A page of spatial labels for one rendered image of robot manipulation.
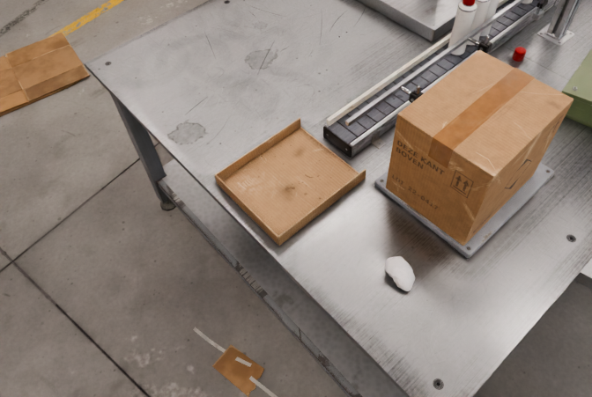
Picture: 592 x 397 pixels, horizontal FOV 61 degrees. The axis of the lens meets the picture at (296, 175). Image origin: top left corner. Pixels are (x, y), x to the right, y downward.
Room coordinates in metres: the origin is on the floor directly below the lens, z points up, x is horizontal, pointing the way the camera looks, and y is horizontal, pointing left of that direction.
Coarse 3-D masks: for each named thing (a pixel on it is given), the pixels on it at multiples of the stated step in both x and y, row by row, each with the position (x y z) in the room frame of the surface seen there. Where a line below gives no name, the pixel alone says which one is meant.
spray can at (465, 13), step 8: (464, 0) 1.22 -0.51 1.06; (472, 0) 1.21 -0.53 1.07; (464, 8) 1.21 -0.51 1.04; (472, 8) 1.21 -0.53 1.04; (456, 16) 1.22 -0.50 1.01; (464, 16) 1.20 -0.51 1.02; (472, 16) 1.20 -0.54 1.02; (456, 24) 1.22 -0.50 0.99; (464, 24) 1.20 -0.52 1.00; (456, 32) 1.21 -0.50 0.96; (464, 32) 1.20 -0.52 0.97; (456, 40) 1.21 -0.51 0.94; (464, 48) 1.21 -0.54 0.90
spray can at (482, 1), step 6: (480, 0) 1.25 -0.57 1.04; (486, 0) 1.24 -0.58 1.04; (480, 6) 1.24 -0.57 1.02; (486, 6) 1.25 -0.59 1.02; (480, 12) 1.24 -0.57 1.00; (486, 12) 1.26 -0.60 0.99; (474, 18) 1.25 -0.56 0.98; (480, 18) 1.24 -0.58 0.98; (474, 24) 1.25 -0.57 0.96; (480, 24) 1.24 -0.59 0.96; (474, 36) 1.24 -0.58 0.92; (468, 42) 1.25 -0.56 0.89
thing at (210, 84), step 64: (256, 0) 1.66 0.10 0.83; (320, 0) 1.63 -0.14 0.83; (128, 64) 1.34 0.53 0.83; (192, 64) 1.32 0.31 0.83; (256, 64) 1.29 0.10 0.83; (320, 64) 1.27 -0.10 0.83; (384, 64) 1.25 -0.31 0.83; (512, 64) 1.20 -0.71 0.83; (576, 64) 1.18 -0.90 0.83; (192, 128) 1.03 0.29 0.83; (256, 128) 1.01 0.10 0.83; (320, 128) 0.99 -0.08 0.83; (576, 128) 0.92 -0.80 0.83; (576, 192) 0.70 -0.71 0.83; (320, 256) 0.57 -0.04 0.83; (384, 256) 0.56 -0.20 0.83; (448, 256) 0.55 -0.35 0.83; (512, 256) 0.54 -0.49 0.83; (576, 256) 0.53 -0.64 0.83; (384, 320) 0.41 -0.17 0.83; (448, 320) 0.40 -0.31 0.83; (512, 320) 0.39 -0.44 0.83; (448, 384) 0.27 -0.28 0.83
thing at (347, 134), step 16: (512, 0) 1.47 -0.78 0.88; (512, 16) 1.38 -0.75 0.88; (496, 32) 1.31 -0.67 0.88; (448, 64) 1.17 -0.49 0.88; (400, 80) 1.11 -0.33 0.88; (416, 80) 1.11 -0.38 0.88; (432, 80) 1.10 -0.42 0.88; (400, 96) 1.05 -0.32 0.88; (352, 112) 1.00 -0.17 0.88; (368, 112) 0.99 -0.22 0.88; (384, 112) 0.99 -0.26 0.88; (336, 128) 0.94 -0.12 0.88; (352, 128) 0.94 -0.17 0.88; (368, 128) 0.93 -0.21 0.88
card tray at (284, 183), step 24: (264, 144) 0.92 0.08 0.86; (288, 144) 0.93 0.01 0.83; (312, 144) 0.93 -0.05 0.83; (240, 168) 0.86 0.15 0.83; (264, 168) 0.85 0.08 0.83; (288, 168) 0.85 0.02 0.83; (312, 168) 0.84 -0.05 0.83; (336, 168) 0.83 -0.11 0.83; (240, 192) 0.78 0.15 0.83; (264, 192) 0.77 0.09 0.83; (288, 192) 0.77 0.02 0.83; (312, 192) 0.76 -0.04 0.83; (336, 192) 0.73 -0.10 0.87; (264, 216) 0.70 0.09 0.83; (288, 216) 0.69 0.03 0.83; (312, 216) 0.68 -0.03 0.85
